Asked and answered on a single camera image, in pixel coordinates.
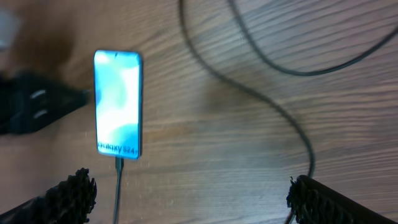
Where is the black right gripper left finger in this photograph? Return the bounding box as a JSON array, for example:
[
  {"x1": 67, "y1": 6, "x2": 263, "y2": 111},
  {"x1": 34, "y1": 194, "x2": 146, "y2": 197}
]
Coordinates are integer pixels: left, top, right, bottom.
[{"x1": 1, "y1": 168, "x2": 97, "y2": 224}]

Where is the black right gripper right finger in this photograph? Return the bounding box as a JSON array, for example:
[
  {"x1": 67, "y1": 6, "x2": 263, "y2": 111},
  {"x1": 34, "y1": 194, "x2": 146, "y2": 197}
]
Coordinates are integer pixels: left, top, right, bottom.
[{"x1": 285, "y1": 175, "x2": 397, "y2": 224}]

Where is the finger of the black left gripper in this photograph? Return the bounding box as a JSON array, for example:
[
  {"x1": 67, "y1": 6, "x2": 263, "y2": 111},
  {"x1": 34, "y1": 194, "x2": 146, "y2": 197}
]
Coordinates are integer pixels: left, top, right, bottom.
[{"x1": 1, "y1": 71, "x2": 89, "y2": 135}]

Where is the black USB charging cable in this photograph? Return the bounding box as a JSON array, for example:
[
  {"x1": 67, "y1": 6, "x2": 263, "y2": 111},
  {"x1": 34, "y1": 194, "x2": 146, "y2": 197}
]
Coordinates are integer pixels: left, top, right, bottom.
[{"x1": 111, "y1": 0, "x2": 398, "y2": 224}]

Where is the blue Galaxy smartphone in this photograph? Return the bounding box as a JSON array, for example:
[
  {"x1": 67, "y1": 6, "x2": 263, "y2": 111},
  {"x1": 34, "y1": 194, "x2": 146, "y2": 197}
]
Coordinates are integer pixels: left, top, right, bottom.
[{"x1": 93, "y1": 50, "x2": 144, "y2": 160}]

